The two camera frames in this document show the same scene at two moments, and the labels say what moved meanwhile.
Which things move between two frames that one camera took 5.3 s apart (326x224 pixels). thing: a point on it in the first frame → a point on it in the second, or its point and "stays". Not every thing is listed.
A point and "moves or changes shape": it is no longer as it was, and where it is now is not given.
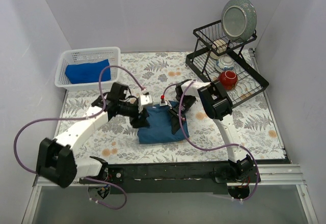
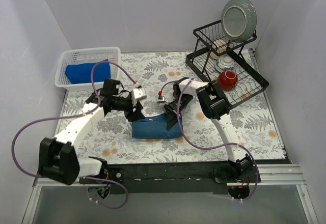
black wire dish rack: [218, 59] stays
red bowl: [228, 79] stays
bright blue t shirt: [88, 72] stays
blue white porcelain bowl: [224, 63] stays
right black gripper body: [174, 111] → [172, 110]
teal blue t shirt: [160, 130] moves or changes shape
